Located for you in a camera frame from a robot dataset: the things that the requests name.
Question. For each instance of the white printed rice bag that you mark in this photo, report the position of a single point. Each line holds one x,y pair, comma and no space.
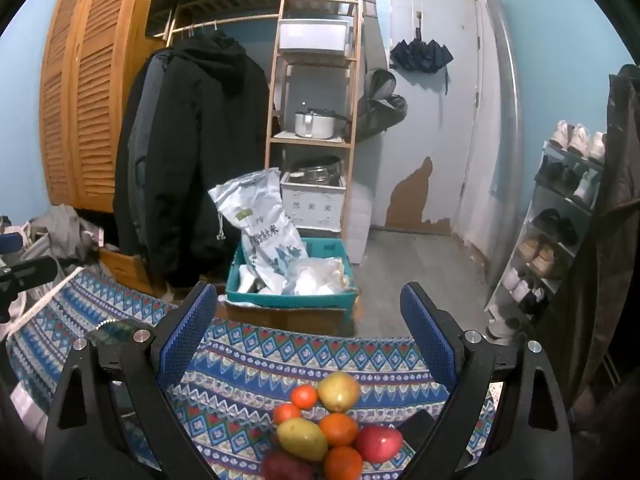
260,230

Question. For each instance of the clear plastic bags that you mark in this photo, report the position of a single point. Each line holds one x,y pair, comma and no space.
315,275

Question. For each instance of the white patterned basket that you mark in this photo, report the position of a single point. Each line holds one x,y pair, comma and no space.
312,207

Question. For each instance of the yellow pear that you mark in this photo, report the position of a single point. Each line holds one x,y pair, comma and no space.
301,440
339,392

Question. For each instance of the dark hanging coat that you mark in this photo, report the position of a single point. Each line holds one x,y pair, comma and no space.
610,260

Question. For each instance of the wide white storage bin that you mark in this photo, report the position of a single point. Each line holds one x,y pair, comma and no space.
315,35

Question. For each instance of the wooden clothes rail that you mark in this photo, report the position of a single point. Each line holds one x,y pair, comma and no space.
200,25

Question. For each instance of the grey crumpled cloth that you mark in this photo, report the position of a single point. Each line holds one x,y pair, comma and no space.
60,227

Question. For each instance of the wooden shelf rack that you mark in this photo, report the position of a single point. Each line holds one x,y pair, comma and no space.
274,110

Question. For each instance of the wooden drawer box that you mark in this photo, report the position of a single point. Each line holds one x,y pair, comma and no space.
125,267

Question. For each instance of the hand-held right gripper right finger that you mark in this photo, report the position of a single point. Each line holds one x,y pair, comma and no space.
430,335

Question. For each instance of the grey jacket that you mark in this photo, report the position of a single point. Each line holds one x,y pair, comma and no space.
142,125

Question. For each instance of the blue patterned tablecloth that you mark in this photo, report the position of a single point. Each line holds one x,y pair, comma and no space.
280,360

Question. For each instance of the group of assorted shoes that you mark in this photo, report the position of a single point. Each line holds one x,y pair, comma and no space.
575,140

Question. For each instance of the dark red apple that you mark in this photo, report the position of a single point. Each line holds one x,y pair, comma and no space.
287,469

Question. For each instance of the dark blue folded umbrella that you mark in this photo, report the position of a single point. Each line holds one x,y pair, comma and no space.
420,55

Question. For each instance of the white enamel pot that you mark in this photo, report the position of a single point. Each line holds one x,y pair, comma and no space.
312,125

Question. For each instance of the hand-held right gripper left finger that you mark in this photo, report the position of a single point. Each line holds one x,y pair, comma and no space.
185,340

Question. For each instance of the wooden louvered wardrobe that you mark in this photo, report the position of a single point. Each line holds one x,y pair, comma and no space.
90,85

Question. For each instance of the teal storage box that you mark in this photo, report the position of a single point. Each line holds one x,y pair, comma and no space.
280,299

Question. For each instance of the grey backpack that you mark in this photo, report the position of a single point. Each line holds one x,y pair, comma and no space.
380,105

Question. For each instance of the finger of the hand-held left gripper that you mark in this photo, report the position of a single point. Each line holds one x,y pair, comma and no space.
10,243
27,271

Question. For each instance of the green glass bowl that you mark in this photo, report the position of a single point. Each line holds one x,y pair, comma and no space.
114,332

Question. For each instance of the white shoe rack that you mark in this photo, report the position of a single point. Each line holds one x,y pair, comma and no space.
560,195

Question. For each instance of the steel pot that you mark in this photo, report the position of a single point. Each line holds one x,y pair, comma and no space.
315,170

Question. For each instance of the small orange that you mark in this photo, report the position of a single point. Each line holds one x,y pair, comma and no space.
305,397
286,414

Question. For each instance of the brown cardboard box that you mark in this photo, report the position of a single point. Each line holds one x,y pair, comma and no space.
285,317

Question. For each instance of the pale blue door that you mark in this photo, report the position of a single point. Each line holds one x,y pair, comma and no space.
435,135

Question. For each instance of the black hooded jacket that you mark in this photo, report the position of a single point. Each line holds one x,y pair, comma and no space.
210,160

